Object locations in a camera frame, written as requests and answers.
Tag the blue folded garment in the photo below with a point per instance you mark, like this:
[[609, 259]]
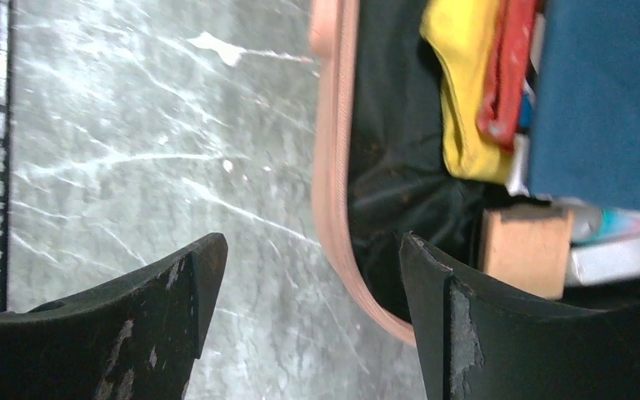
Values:
[[585, 135]]

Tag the red folded garment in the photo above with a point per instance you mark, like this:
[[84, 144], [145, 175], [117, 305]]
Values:
[[497, 118]]

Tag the small brown cardboard box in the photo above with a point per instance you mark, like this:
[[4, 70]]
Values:
[[527, 247]]

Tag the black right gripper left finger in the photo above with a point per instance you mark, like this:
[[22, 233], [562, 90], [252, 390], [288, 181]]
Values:
[[134, 337]]

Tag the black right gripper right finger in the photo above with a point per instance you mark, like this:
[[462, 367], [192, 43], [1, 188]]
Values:
[[479, 338]]

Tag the yellow folded garment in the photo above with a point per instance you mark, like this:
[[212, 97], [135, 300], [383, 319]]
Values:
[[461, 34]]

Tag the white flat book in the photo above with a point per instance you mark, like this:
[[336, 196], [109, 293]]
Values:
[[604, 263]]

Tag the pink hard-shell suitcase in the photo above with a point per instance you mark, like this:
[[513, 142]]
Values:
[[378, 169]]

